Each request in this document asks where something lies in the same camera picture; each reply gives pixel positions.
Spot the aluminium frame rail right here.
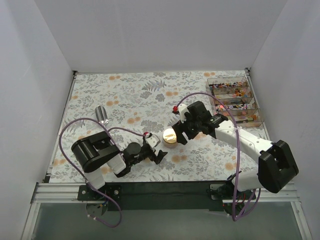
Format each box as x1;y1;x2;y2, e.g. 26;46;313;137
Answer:
244;67;286;181

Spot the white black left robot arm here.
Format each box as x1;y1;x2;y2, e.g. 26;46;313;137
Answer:
71;131;168;200

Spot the aluminium front frame rail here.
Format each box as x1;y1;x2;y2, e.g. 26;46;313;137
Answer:
22;181;312;240

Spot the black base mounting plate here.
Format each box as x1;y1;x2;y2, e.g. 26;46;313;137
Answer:
77;181;257;212

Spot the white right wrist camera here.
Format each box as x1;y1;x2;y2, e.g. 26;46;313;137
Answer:
172;103;189;123

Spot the floral patterned table cloth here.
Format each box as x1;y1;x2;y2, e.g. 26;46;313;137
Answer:
49;70;257;184

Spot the aluminium frame rail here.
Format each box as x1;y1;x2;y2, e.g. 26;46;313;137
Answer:
244;67;286;181
22;181;312;240

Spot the silver metal scoop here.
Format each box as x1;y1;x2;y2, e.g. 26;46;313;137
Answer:
95;105;109;125

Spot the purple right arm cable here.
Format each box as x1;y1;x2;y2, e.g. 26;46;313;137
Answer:
176;92;262;223

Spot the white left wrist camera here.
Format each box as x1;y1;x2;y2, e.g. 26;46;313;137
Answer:
144;132;161;150

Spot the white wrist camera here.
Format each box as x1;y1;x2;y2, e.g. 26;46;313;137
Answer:
172;103;189;123
144;132;161;150

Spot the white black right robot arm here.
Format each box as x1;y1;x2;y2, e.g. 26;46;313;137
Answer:
172;101;299;199

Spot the clear acrylic candy organizer box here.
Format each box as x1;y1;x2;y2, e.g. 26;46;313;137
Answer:
207;75;263;128

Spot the round wooden jar lid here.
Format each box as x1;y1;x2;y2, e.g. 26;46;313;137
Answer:
162;128;177;144

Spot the clear plastic jar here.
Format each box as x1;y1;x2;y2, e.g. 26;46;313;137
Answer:
163;142;178;149

